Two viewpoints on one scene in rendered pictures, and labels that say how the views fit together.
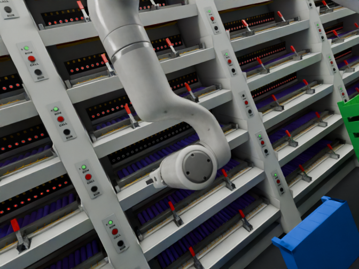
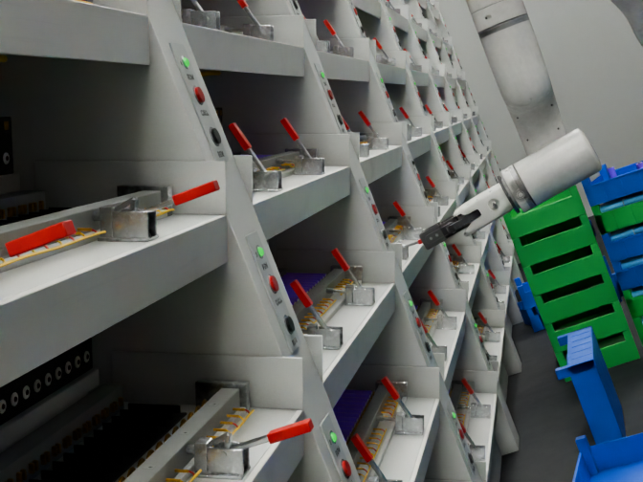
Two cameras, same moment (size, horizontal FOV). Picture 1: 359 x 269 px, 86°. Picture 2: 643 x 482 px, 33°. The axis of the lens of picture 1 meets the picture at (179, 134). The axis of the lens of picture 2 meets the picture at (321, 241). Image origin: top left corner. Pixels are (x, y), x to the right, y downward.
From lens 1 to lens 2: 1.82 m
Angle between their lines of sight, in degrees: 55
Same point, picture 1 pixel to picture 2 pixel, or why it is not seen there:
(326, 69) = (440, 168)
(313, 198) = not seen: hidden behind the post
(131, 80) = (530, 48)
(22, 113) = (299, 64)
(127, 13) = not seen: outside the picture
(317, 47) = (423, 123)
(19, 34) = not seen: outside the picture
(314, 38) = (415, 105)
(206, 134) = (554, 135)
